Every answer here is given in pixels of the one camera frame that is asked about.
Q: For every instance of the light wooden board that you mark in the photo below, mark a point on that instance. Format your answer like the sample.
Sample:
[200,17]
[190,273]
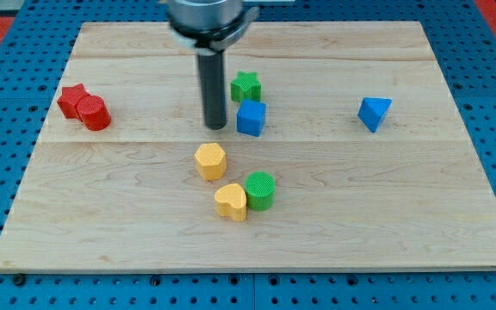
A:
[129,200]

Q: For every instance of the blue cube block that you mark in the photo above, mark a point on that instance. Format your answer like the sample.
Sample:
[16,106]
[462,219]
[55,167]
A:
[251,117]

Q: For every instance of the green cylinder block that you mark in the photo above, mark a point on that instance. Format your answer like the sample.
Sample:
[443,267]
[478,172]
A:
[260,189]

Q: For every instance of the yellow hexagon block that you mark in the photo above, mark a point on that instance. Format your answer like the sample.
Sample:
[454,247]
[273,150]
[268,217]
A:
[210,161]

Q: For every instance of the red cylinder block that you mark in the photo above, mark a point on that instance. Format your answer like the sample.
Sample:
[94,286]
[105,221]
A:
[93,113]

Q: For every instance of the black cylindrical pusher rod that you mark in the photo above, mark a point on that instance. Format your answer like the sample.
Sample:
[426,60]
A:
[211,71]

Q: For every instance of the yellow heart block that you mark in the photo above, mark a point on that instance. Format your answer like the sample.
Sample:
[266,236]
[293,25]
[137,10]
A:
[230,201]

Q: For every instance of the blue triangular prism block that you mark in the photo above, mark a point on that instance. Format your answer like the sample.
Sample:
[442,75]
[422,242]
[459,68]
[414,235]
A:
[372,112]

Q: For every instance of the red star block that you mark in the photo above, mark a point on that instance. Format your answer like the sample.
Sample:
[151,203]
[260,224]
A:
[69,99]

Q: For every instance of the green star block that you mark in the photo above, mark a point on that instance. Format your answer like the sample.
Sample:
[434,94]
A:
[245,86]

